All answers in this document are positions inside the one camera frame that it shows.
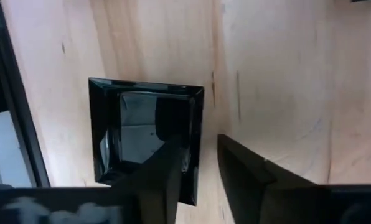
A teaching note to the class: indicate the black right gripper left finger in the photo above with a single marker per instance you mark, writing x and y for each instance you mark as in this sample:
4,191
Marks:
160,174

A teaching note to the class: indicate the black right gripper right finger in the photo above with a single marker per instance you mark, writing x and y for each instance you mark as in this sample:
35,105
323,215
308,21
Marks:
241,174

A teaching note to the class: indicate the black square plate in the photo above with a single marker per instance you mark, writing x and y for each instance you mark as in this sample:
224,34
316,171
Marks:
135,130

